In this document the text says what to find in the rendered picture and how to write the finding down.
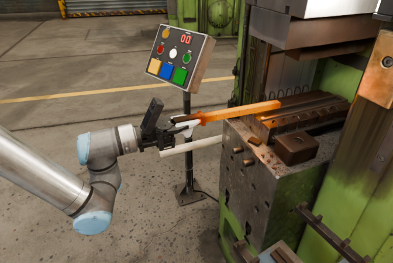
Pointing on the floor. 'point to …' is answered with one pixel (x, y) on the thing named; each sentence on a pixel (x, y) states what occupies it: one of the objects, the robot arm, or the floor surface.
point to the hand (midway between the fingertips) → (195, 118)
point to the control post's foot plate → (181, 189)
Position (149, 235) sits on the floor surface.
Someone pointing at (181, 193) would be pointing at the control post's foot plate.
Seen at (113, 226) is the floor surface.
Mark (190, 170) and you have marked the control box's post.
